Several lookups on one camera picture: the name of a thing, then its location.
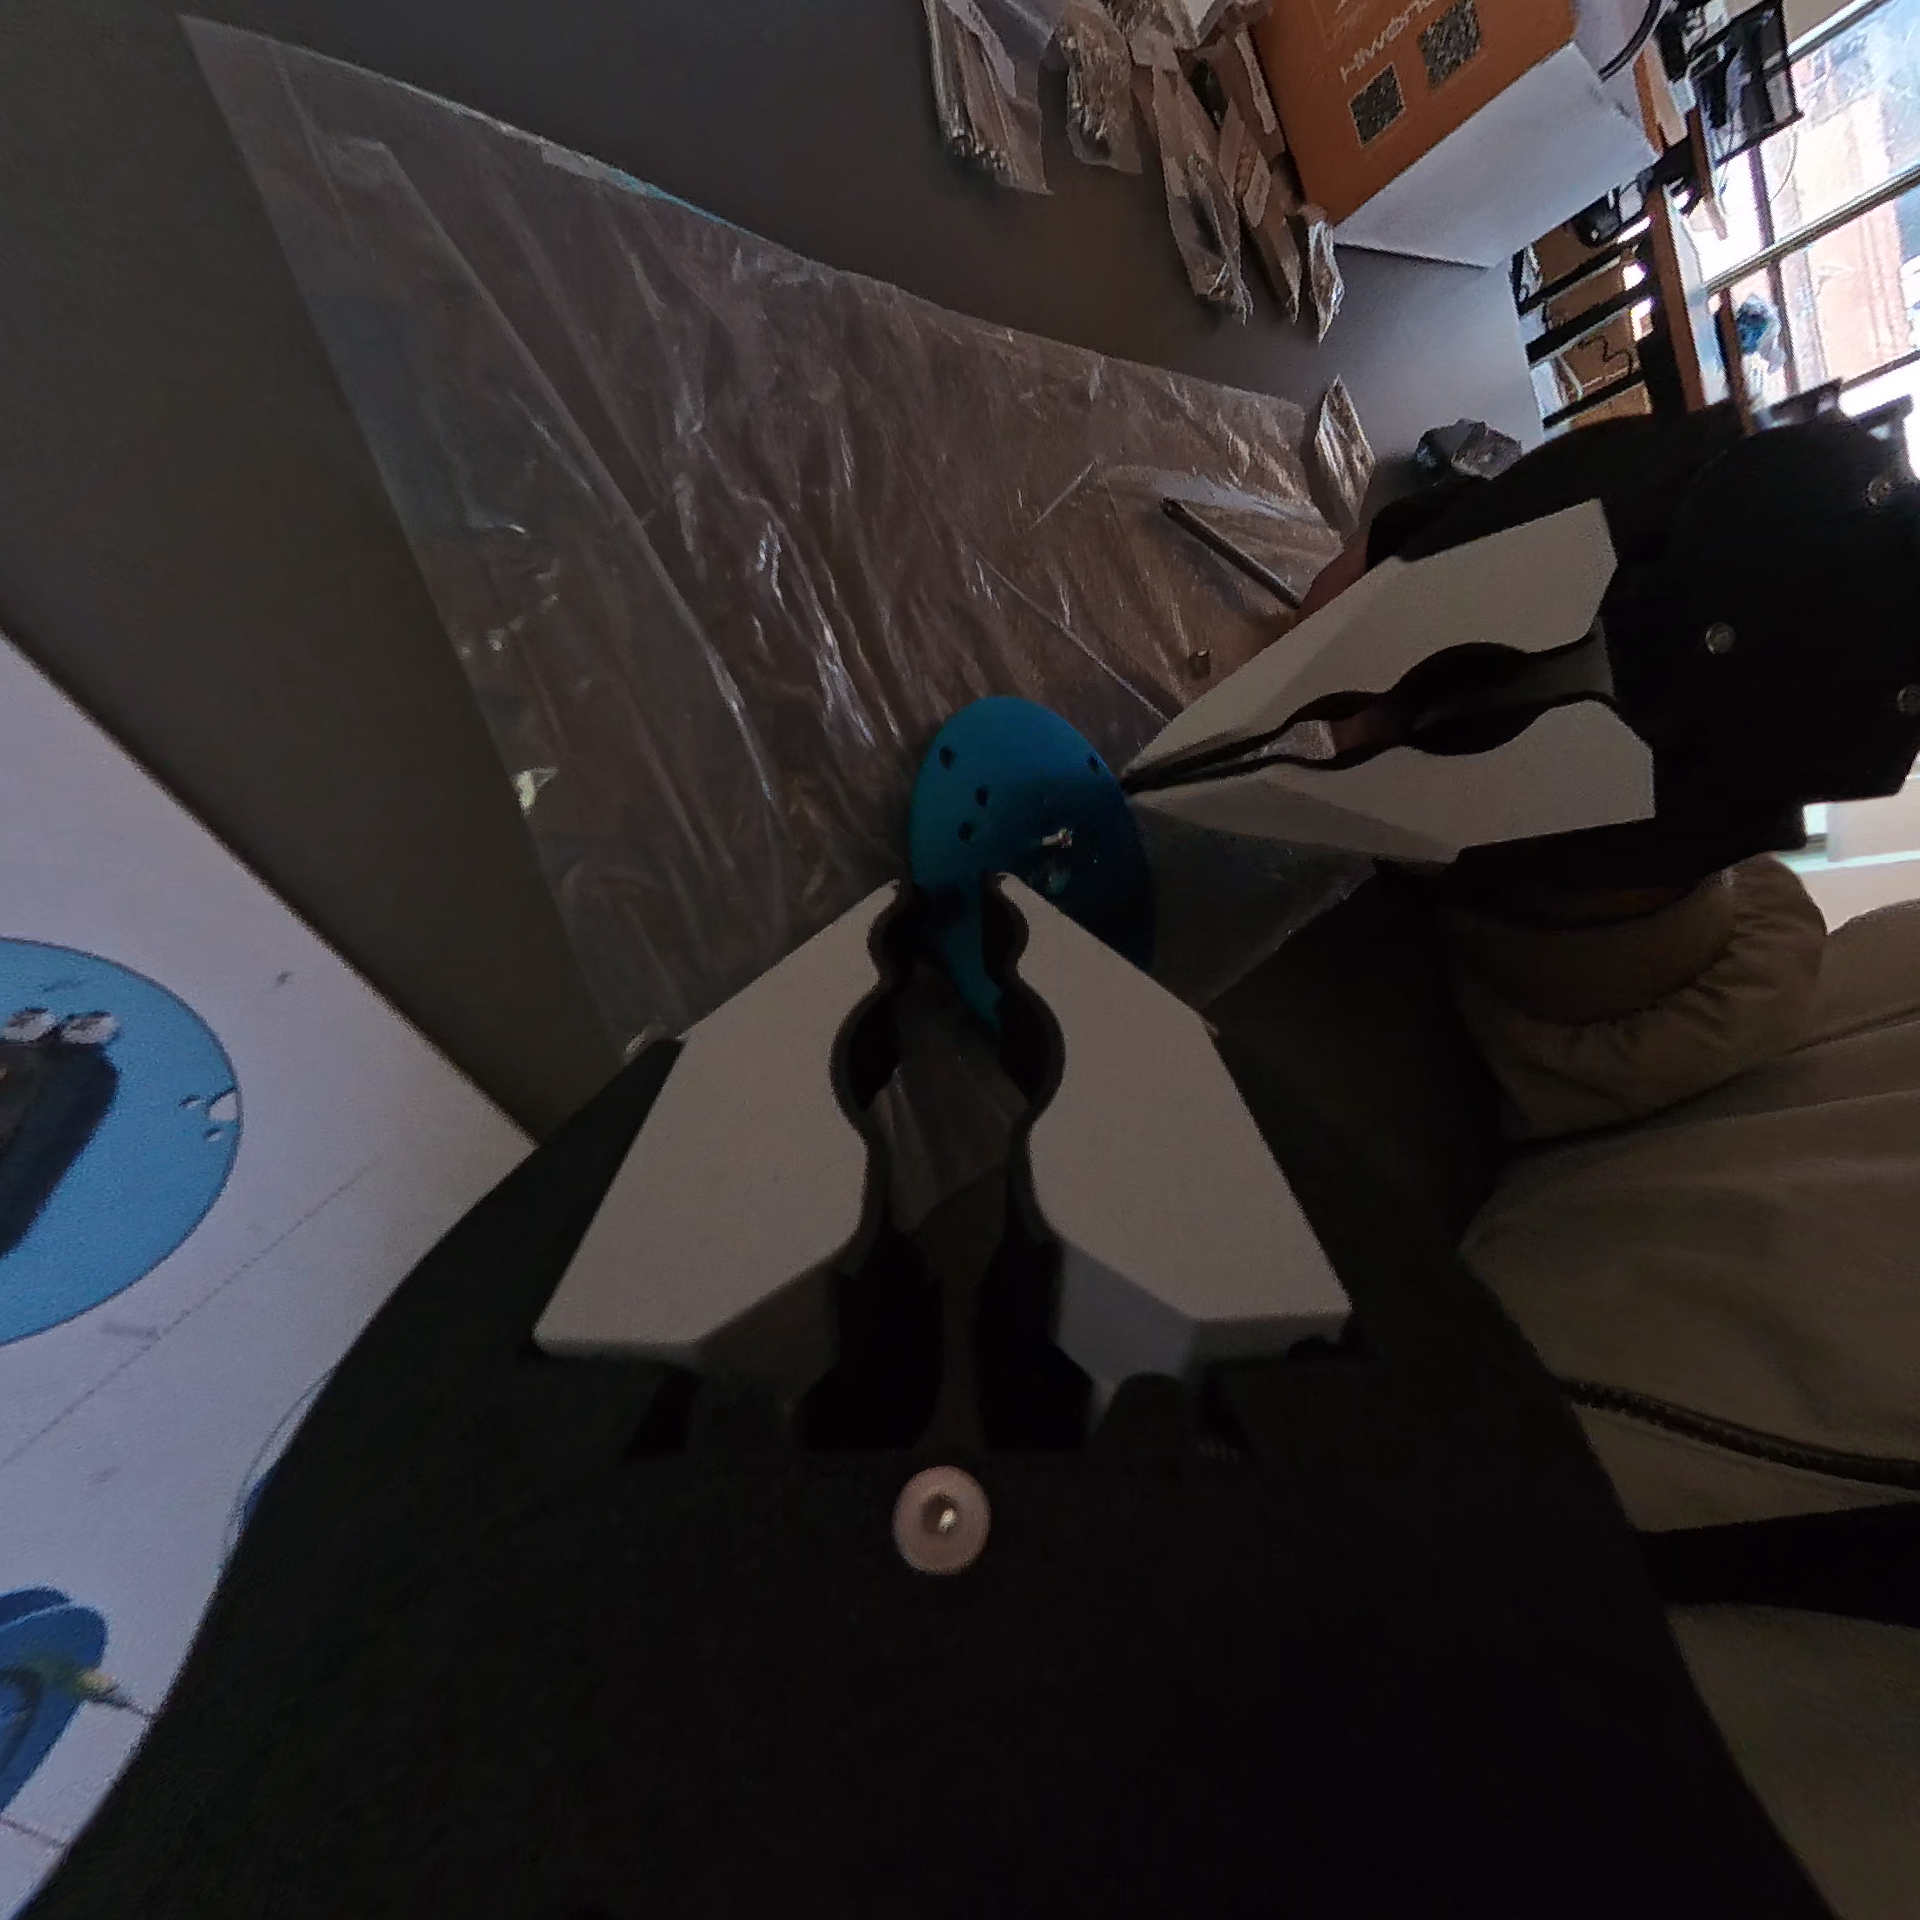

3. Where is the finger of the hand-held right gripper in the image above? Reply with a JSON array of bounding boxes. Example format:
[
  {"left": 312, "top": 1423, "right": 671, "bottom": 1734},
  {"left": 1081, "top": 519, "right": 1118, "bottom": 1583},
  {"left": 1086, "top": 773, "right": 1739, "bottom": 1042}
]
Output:
[
  {"left": 1123, "top": 697, "right": 1659, "bottom": 867},
  {"left": 1123, "top": 497, "right": 1619, "bottom": 789}
]

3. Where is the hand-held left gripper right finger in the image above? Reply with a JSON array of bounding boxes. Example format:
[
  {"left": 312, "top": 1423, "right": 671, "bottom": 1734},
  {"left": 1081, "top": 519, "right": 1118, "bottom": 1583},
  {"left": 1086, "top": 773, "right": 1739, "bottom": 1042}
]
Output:
[{"left": 995, "top": 877, "right": 1349, "bottom": 1423}]

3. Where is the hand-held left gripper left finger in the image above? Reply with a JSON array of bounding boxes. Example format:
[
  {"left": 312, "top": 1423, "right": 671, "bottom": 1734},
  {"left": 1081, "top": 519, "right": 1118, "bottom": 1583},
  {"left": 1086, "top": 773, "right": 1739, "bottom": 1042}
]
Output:
[{"left": 527, "top": 881, "right": 909, "bottom": 1371}]

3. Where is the orange handled screwdriver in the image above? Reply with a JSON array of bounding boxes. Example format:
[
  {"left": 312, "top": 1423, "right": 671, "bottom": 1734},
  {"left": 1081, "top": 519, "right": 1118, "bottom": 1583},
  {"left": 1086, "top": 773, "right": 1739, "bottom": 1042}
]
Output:
[{"left": 1157, "top": 497, "right": 1310, "bottom": 606}]

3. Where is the blue round metal plate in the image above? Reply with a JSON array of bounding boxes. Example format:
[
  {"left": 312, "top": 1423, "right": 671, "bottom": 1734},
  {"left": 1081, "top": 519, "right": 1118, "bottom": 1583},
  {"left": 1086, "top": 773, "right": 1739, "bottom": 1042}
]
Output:
[{"left": 899, "top": 697, "right": 1157, "bottom": 1042}]

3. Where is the person's right forearm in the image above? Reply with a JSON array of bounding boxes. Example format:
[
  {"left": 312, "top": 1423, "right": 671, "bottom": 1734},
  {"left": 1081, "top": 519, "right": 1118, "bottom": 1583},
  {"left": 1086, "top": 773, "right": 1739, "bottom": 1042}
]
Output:
[{"left": 1440, "top": 855, "right": 1837, "bottom": 1146}]

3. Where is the large window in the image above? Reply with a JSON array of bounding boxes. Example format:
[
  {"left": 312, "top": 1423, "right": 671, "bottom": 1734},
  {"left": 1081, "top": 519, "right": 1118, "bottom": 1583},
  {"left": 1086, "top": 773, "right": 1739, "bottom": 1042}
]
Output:
[{"left": 1693, "top": 0, "right": 1920, "bottom": 413}]

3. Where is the orange white cardboard box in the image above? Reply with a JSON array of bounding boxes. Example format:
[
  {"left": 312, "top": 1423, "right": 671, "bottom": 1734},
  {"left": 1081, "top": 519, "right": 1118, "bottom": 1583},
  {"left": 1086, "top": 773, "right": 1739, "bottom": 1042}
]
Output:
[{"left": 1242, "top": 0, "right": 1659, "bottom": 273}]

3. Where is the assembly guide booklet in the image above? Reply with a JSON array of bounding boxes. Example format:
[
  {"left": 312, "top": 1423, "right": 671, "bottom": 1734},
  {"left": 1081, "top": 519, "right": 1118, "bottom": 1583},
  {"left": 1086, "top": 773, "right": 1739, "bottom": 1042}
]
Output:
[{"left": 0, "top": 630, "right": 537, "bottom": 1845}]

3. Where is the pile of small parts bags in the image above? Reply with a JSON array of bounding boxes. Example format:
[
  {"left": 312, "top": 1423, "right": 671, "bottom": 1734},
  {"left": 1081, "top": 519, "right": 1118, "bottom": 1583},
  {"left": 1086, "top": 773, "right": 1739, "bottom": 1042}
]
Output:
[{"left": 922, "top": 0, "right": 1349, "bottom": 341}]

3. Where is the clear plastic bag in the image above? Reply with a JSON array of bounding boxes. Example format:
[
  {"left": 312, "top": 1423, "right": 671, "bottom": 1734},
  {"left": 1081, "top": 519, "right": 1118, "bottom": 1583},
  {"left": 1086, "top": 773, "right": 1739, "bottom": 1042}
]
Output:
[{"left": 179, "top": 13, "right": 1379, "bottom": 1202}]

